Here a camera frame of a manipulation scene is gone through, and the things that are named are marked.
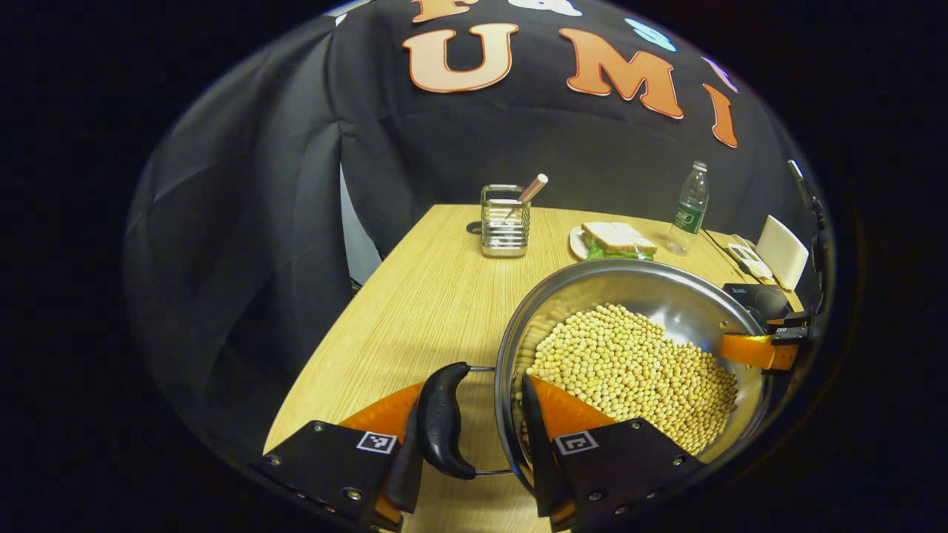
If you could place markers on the white bread lettuce sandwich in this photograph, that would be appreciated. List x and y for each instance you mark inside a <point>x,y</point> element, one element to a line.
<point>615,237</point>

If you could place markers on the white square box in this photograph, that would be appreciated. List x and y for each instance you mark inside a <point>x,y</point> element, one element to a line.
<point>783,252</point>

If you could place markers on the black backdrop cloth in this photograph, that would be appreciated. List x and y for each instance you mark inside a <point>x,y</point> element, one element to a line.
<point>244,259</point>

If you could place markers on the pile of yellow soybeans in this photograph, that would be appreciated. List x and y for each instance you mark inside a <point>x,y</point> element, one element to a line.
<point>637,370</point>

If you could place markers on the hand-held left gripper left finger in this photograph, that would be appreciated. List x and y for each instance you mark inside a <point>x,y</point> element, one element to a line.
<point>409,481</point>

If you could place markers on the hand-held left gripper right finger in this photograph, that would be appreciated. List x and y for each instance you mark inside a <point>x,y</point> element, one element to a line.
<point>537,459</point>

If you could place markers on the white divided seasoning tray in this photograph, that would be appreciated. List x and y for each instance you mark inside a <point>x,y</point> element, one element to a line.
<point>749,259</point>

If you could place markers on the black induction cooktop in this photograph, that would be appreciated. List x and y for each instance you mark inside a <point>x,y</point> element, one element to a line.
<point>763,300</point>

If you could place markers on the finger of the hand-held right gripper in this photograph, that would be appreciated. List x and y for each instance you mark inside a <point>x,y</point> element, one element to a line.
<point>755,352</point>

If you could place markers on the clear plastic water bottle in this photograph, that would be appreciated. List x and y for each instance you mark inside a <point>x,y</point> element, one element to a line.
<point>690,211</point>

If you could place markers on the small white plate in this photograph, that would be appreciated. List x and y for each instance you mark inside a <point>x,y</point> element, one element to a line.
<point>575,243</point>

